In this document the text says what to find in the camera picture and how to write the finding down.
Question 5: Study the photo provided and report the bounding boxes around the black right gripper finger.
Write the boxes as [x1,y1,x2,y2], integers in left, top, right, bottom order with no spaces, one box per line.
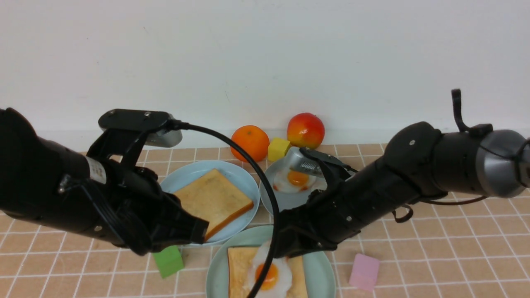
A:
[273,207,336,259]

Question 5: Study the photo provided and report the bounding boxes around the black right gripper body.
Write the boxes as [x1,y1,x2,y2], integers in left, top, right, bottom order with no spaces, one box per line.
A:
[298,148,394,248]

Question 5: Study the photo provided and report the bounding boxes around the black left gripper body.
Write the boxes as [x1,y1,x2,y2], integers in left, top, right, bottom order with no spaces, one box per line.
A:
[83,109,190,256]

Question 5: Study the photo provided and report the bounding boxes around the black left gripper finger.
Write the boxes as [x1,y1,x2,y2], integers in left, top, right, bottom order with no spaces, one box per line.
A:
[182,202,210,245]

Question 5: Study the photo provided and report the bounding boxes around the toast slice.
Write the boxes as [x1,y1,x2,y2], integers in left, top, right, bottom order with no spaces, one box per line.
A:
[174,168,255,241]
[228,247,308,298]

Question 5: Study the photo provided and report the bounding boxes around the fried egg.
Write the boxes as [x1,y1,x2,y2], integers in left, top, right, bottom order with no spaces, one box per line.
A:
[272,168,316,194]
[245,241,293,298]

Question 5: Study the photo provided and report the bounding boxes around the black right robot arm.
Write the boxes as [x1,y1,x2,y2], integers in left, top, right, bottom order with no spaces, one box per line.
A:
[273,89,530,258]

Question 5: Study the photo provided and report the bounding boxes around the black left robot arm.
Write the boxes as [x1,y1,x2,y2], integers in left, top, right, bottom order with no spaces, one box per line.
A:
[0,108,208,256]

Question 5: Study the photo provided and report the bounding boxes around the grey plate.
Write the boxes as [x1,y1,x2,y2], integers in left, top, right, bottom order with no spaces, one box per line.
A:
[265,158,327,211]

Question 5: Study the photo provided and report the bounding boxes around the green cube block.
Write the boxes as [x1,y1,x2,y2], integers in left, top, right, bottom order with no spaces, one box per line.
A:
[152,245,184,279]

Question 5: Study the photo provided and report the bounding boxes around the light blue plate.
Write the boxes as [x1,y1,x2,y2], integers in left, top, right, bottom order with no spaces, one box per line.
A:
[161,160,260,246]

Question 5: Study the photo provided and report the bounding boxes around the mint green plate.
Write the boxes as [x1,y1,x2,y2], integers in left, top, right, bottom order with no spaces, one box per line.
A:
[205,225,337,298]

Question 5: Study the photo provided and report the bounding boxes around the fried egg back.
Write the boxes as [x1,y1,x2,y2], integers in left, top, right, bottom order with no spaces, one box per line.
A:
[272,168,316,194]

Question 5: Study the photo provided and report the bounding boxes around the pink cube block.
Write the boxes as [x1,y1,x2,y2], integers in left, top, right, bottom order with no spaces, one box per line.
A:
[349,253,381,292]

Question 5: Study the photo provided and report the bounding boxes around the red yellow mango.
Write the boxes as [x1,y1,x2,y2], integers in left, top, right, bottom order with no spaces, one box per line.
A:
[287,113,325,149]

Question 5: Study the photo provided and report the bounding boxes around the yellow cube block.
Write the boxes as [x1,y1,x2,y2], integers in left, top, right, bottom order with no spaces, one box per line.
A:
[267,137,292,162]

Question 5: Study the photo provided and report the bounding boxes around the orange fruit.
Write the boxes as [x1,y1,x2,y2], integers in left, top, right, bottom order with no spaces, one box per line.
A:
[231,125,270,162]

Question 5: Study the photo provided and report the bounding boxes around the black right camera cable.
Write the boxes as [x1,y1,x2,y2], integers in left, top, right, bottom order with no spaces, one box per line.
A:
[391,195,489,224]

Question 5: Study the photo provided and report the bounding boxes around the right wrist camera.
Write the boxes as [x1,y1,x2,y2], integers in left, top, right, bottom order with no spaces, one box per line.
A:
[284,147,324,178]

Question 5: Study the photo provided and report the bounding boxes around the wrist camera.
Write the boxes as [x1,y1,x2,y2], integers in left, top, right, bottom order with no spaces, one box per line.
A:
[145,128,183,148]
[284,147,324,178]

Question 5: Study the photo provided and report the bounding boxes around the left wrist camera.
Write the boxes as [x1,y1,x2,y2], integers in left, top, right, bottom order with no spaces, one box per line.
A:
[145,128,183,148]

